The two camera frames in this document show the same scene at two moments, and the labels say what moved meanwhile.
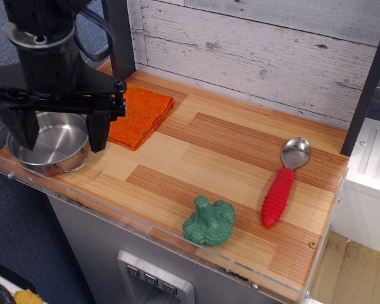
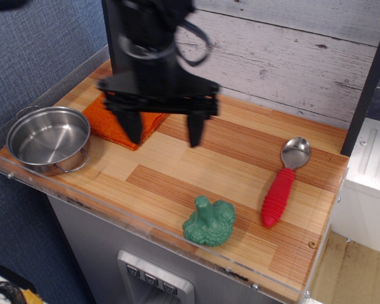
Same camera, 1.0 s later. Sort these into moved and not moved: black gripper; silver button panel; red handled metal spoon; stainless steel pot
Moved: black gripper
Not moved: stainless steel pot; red handled metal spoon; silver button panel
